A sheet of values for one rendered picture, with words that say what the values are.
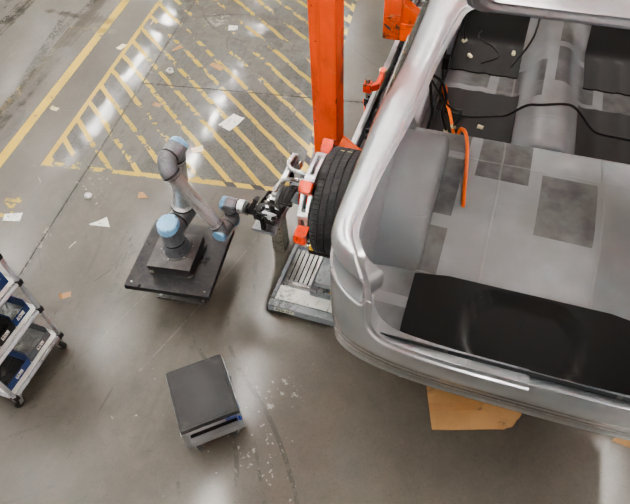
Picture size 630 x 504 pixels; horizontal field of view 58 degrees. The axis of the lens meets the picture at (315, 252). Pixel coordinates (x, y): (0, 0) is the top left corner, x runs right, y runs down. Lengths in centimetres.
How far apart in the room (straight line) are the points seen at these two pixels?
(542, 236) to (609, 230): 35
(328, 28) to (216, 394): 215
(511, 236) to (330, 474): 170
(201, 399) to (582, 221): 233
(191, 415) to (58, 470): 93
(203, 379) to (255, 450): 54
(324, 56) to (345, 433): 223
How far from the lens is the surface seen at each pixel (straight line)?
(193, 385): 344
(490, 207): 327
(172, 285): 391
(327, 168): 320
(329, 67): 344
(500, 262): 316
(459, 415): 370
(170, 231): 373
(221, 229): 354
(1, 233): 520
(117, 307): 431
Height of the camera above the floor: 336
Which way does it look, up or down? 51 degrees down
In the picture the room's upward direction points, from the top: 3 degrees counter-clockwise
